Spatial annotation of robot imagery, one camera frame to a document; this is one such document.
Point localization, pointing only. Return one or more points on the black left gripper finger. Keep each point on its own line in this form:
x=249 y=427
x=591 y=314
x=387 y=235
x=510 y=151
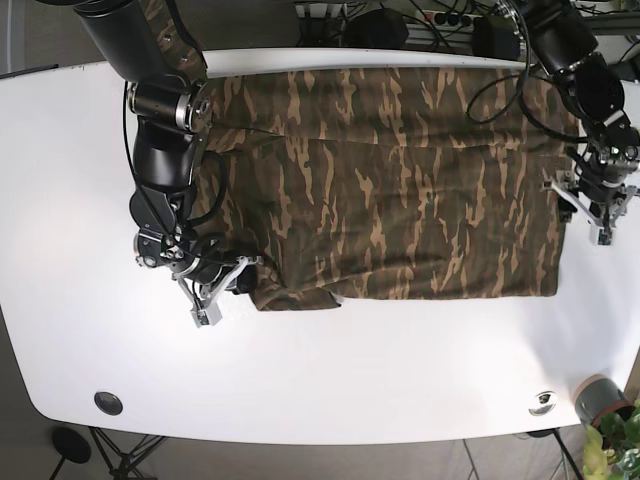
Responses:
x=610 y=215
x=565 y=186

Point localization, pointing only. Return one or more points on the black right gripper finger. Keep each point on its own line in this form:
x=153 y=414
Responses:
x=245 y=283
x=210 y=284

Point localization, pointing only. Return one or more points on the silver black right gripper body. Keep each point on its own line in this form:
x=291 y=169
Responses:
x=187 y=252

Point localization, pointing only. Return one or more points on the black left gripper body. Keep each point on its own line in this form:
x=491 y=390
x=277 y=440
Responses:
x=602 y=173

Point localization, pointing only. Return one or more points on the camouflage T-shirt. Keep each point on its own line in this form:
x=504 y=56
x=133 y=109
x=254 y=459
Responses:
x=389 y=184

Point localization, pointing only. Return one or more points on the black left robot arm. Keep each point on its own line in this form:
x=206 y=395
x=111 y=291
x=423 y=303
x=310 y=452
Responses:
x=557 y=37

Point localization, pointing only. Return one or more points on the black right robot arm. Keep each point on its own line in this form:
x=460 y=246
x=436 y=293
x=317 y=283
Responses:
x=179 y=185

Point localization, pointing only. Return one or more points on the black table grommet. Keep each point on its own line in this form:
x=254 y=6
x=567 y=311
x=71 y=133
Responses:
x=108 y=403

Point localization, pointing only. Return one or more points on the silver table grommet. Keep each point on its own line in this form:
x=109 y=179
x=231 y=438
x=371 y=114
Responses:
x=542 y=403

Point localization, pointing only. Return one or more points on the potted green plant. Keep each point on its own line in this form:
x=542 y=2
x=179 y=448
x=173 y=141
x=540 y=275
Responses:
x=611 y=421

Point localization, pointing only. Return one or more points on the black tripod stand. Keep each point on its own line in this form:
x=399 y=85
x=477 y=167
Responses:
x=72 y=447

